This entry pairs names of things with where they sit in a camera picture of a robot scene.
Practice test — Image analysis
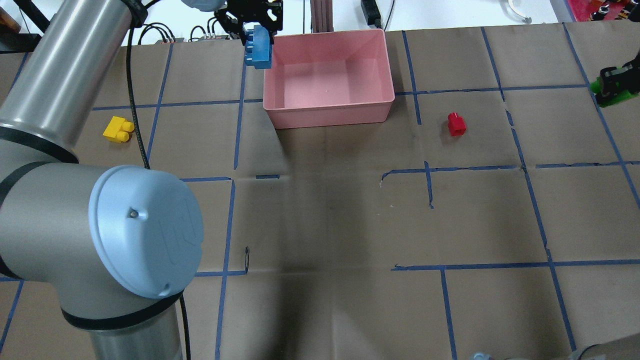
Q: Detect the black power adapter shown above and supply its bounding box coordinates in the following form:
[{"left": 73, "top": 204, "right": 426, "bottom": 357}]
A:
[{"left": 359, "top": 0, "right": 382, "bottom": 28}]

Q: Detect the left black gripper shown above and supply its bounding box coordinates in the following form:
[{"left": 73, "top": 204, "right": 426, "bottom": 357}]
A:
[{"left": 214, "top": 0, "right": 284, "bottom": 47}]

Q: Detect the pink plastic box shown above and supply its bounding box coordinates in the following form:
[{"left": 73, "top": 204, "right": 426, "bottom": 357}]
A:
[{"left": 262, "top": 29, "right": 395, "bottom": 130}]

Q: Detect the red tray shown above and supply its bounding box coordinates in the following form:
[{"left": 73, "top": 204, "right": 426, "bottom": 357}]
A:
[{"left": 567, "top": 0, "right": 639, "bottom": 22}]

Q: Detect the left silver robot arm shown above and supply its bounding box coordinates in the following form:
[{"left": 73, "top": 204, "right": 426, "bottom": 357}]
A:
[{"left": 1, "top": 0, "right": 204, "bottom": 360}]

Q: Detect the green toy block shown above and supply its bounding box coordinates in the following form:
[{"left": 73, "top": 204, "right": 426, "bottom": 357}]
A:
[{"left": 589, "top": 77, "right": 639, "bottom": 109}]

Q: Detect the aluminium frame post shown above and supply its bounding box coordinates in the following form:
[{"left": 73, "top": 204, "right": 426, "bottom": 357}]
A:
[{"left": 310, "top": 0, "right": 334, "bottom": 34}]

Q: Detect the blue toy block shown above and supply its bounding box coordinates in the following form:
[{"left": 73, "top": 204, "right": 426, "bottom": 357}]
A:
[{"left": 244, "top": 24, "right": 273, "bottom": 69}]

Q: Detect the red toy block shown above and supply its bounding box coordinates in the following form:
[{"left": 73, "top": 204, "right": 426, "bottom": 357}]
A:
[{"left": 446, "top": 112, "right": 467, "bottom": 137}]

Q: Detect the yellow toy block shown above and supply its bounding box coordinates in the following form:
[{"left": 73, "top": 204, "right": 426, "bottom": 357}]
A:
[{"left": 102, "top": 116, "right": 136, "bottom": 144}]

